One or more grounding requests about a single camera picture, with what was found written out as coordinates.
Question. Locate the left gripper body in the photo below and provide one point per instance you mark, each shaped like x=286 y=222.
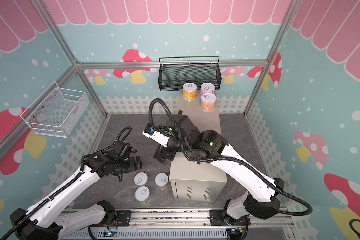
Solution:
x=132 y=167

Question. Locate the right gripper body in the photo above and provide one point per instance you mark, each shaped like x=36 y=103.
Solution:
x=162 y=153

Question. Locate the white lid can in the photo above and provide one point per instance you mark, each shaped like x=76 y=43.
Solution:
x=140 y=179

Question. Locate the green label can front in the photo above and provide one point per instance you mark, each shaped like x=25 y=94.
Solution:
x=143 y=195

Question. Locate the yellow label can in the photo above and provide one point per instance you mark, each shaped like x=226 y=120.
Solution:
x=189 y=91

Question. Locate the orange label can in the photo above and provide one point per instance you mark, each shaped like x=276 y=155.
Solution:
x=208 y=102

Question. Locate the pink label can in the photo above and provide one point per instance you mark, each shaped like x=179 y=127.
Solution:
x=207 y=88

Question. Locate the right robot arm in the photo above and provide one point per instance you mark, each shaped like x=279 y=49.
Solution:
x=264 y=196

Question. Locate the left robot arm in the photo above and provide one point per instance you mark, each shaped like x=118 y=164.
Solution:
x=42 y=221

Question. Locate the beige metal cabinet counter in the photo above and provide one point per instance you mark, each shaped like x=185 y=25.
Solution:
x=190 y=182

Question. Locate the beige label can right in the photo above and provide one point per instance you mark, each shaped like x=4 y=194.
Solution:
x=162 y=181

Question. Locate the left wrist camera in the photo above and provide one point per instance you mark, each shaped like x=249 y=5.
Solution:
x=123 y=150

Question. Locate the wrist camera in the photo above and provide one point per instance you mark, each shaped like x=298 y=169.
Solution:
x=123 y=150
x=156 y=136

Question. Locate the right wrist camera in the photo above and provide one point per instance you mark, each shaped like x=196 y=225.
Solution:
x=156 y=136

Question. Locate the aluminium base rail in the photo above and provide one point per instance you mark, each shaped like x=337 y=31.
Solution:
x=181 y=224

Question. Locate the black mesh wall basket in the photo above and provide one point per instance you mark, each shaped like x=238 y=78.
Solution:
x=174 y=72

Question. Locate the white wire wall basket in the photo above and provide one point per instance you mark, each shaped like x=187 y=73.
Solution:
x=56 y=112

